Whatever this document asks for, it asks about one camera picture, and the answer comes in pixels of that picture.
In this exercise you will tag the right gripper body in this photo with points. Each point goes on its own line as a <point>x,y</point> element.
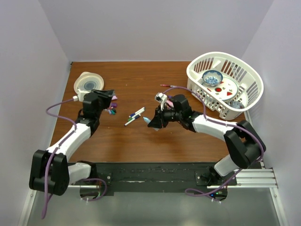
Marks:
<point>170,115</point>

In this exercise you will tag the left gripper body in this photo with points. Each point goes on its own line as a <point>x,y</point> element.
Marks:
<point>104,103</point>

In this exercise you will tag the light blue highlighter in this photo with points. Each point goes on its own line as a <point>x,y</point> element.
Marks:
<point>147,120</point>

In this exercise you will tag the pink highlighter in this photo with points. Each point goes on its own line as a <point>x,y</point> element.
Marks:
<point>169,103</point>

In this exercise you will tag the dark blue white marker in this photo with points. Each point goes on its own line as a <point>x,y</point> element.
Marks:
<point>130,120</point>

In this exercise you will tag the blue capped white marker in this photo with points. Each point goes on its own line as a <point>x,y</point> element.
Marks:
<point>137,112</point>

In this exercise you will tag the green capped white marker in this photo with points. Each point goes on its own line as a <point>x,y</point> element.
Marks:
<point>134,116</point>

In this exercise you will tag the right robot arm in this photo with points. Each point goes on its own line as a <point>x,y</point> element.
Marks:
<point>243,143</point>

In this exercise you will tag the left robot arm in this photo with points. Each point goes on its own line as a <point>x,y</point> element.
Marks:
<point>50,169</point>

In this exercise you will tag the cream swirl plate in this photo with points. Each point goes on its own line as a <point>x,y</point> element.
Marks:
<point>88,81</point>

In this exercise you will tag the blue white bowl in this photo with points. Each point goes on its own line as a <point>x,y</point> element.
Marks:
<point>212,77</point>

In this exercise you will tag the white fruit pattern plate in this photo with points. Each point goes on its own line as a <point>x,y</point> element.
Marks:
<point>225,91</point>

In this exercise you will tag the white laundry basket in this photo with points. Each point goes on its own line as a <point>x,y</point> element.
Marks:
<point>250,84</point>

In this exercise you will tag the grey patterned cup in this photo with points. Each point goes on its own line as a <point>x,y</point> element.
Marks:
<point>236,105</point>

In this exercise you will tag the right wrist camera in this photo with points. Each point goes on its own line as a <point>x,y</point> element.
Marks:
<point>161,98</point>

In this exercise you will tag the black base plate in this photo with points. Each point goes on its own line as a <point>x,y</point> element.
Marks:
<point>139,177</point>

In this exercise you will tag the aluminium rail frame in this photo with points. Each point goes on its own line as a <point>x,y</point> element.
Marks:
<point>254,176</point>

